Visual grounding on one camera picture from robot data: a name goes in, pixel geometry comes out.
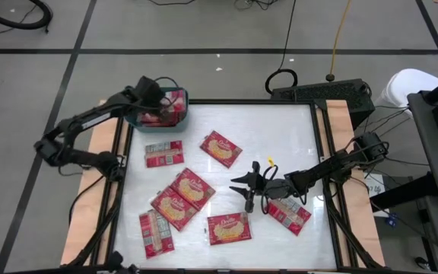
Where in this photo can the black caster wheel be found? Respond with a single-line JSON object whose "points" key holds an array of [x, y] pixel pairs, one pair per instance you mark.
{"points": [[421, 262]]}

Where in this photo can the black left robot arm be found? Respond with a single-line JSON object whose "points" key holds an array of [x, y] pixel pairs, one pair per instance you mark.
{"points": [[89, 118]]}

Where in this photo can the teal plastic basket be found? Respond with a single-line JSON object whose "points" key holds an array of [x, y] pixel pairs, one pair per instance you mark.
{"points": [[158, 128]]}

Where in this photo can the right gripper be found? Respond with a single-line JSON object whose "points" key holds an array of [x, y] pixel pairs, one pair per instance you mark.
{"points": [[276, 188]]}

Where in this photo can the black aluminium table frame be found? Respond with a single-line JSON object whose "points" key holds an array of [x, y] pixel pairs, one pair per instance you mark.
{"points": [[249, 102]]}

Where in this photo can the beige wooden side board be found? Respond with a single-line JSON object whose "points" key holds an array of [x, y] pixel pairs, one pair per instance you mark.
{"points": [[338, 118], [82, 228]]}

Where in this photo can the black cart base beam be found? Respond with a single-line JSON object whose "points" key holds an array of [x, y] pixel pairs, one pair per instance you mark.
{"points": [[405, 192]]}

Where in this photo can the white paper sheet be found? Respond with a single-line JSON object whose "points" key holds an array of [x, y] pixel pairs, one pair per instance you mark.
{"points": [[375, 190]]}

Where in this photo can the white rounded seat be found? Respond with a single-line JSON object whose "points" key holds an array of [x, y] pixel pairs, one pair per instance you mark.
{"points": [[409, 85]]}

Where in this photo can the blue tag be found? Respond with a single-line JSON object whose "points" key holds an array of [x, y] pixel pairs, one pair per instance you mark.
{"points": [[392, 221]]}

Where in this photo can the red popcorn bag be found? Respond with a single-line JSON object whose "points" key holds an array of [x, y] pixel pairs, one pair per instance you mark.
{"points": [[229, 228], [164, 154], [156, 234], [173, 208], [289, 215], [175, 110], [221, 149], [193, 189]]}

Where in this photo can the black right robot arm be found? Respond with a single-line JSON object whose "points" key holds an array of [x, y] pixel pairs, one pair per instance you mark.
{"points": [[325, 169]]}

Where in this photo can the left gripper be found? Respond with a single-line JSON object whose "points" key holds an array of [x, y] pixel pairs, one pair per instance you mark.
{"points": [[148, 93]]}

